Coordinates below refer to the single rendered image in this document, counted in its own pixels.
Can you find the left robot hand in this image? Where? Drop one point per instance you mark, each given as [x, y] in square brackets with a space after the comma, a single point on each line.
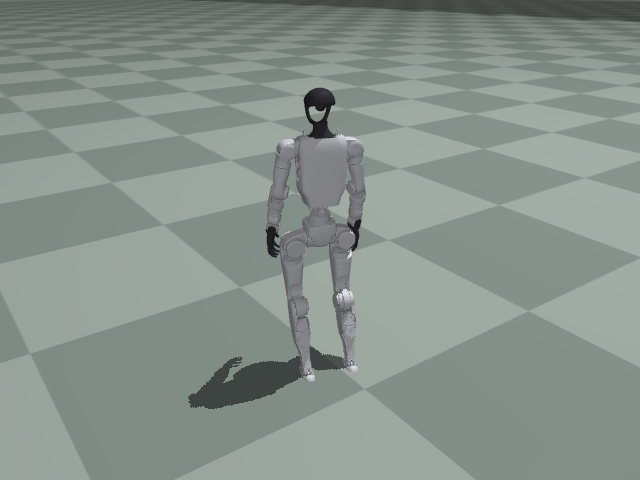
[271, 233]

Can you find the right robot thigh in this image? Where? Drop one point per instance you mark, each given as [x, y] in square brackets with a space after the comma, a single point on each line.
[340, 260]

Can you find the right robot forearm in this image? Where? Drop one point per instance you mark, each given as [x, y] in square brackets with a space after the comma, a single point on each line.
[356, 207]

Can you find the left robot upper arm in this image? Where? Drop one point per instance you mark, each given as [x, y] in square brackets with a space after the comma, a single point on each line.
[286, 151]

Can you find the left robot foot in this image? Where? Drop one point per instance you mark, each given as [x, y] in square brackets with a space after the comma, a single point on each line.
[309, 377]

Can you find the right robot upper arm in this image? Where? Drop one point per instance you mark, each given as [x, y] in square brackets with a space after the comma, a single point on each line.
[356, 166]

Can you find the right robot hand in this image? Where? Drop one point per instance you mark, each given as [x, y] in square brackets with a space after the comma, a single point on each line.
[356, 232]

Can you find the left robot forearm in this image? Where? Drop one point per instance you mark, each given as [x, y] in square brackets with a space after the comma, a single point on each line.
[274, 212]

